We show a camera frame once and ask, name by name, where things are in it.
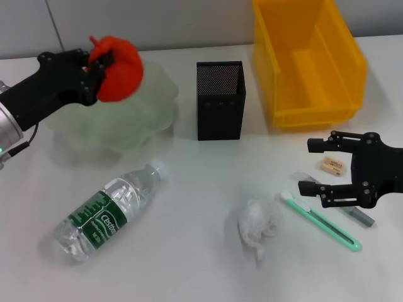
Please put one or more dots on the clear green-label water bottle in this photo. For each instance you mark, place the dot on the clear green-label water bottle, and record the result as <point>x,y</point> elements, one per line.
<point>94,220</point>

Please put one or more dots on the grey marker pen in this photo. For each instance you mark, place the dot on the grey marker pen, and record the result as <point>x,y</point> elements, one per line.
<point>363,218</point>

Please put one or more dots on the red orange fruit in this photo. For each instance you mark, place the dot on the red orange fruit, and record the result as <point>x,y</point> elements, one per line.
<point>122,75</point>

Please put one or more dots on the green utility knife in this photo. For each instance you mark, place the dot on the green utility knife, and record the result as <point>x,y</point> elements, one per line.
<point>327,226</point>

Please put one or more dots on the yellow plastic bin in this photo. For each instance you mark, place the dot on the yellow plastic bin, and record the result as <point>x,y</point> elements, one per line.
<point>315,78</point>

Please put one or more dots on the white paper ball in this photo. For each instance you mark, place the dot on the white paper ball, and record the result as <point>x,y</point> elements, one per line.
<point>255,223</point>

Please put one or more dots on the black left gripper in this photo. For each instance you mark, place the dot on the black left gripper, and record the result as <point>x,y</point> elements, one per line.
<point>53,81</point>

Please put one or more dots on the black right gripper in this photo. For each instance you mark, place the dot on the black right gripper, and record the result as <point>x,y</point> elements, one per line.
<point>378,170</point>

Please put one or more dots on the beige eraser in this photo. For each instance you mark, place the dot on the beige eraser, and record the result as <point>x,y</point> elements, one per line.
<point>331,166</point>

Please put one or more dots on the black mesh pen holder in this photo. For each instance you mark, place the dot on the black mesh pen holder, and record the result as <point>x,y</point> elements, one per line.
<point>220,119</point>

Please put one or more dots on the green glass fruit plate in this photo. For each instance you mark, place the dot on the green glass fruit plate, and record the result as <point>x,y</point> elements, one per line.
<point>141,110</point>

